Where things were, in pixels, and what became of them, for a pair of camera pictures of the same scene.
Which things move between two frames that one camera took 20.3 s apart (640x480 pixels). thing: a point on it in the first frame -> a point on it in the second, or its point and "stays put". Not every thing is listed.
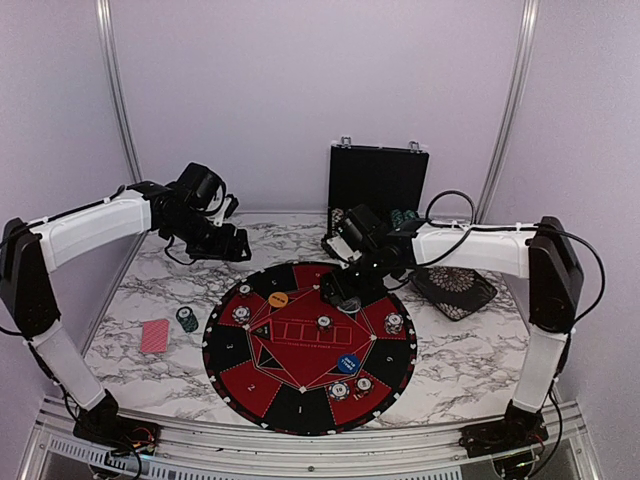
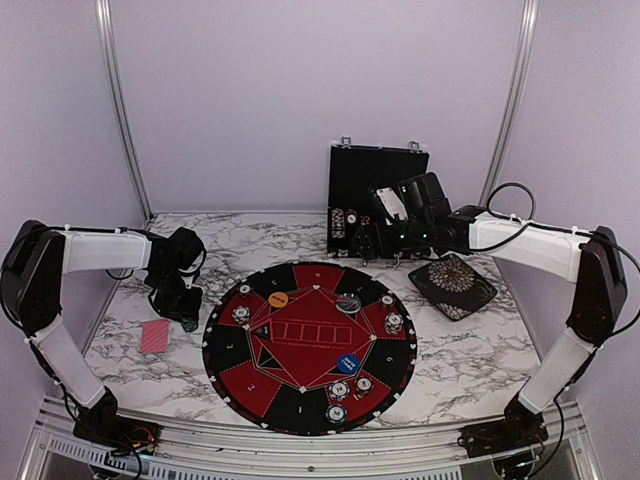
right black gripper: x=345 y=291 -> x=366 y=233
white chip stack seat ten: x=339 y=391 stays put
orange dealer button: x=278 y=299 stays put
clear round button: x=350 y=305 stays put
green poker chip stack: x=187 y=319 stays put
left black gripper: x=222 y=251 -> x=188 y=311
